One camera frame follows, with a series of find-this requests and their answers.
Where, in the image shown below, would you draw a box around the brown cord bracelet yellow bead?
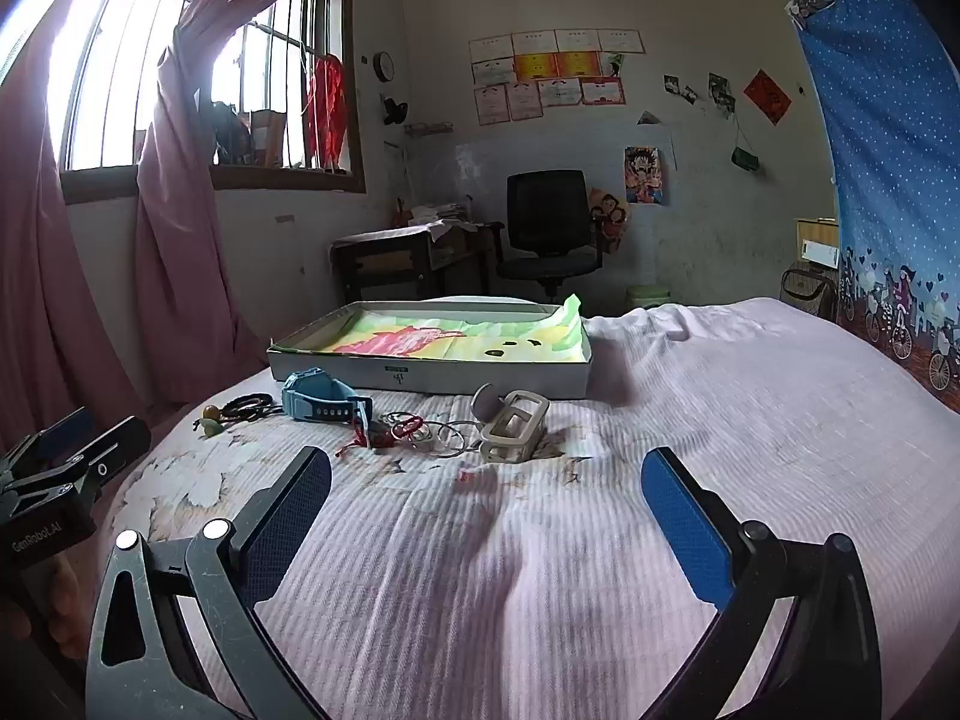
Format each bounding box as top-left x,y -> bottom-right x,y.
193,403 -> 248,437

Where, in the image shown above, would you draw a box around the beige hair claw clip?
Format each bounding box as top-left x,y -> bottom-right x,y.
471,384 -> 551,466

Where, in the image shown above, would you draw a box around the pink curtain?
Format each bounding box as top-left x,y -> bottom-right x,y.
135,0 -> 355,402
0,15 -> 151,458

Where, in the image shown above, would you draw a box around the red paper square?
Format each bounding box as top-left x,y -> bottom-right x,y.
744,69 -> 793,126

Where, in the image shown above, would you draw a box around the grey cardboard box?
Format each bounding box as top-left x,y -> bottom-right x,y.
266,292 -> 595,400

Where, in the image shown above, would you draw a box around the woven handbag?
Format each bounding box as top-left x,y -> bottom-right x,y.
780,268 -> 839,323

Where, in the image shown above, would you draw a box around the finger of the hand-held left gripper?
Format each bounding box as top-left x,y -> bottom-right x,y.
0,406 -> 89,475
15,416 -> 152,511

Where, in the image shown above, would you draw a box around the red hanging garment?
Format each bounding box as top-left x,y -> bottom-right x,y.
304,54 -> 347,170

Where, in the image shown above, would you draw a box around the black braided cord bracelet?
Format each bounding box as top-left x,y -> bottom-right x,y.
221,392 -> 284,421

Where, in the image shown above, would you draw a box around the barred window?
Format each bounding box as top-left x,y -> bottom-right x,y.
45,0 -> 368,192

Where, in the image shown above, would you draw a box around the blue dotted printed curtain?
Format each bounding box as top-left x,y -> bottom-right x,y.
784,0 -> 960,415

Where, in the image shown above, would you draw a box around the cartoon wall poster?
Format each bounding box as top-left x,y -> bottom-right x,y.
624,146 -> 667,205

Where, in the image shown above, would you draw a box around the silver wire bangles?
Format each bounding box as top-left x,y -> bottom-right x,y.
409,420 -> 487,458

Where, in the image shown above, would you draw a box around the blue wrist watch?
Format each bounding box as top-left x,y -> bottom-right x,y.
281,366 -> 374,451

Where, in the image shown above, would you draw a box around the group of wall certificates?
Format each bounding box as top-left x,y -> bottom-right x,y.
469,28 -> 646,126

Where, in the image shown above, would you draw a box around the black office chair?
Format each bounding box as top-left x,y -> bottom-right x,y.
495,170 -> 605,298

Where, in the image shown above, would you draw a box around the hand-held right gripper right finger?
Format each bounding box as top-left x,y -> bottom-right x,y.
640,446 -> 882,720

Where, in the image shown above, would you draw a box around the cartoon figures wall sticker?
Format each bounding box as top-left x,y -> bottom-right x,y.
589,189 -> 631,256

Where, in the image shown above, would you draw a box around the wooden cabinet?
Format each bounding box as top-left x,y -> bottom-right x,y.
795,217 -> 841,271

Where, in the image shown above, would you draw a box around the dark wooden desk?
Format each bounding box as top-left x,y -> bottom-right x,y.
332,220 -> 505,305

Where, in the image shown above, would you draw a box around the colourful drawing paper lining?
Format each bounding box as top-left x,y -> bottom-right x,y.
319,294 -> 587,365

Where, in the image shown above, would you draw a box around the pile of papers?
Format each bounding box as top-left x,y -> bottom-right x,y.
405,202 -> 481,230

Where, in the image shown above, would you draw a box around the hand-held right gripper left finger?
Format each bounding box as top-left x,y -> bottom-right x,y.
85,446 -> 332,720

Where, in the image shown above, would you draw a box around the person's left hand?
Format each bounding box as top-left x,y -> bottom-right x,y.
26,551 -> 91,665

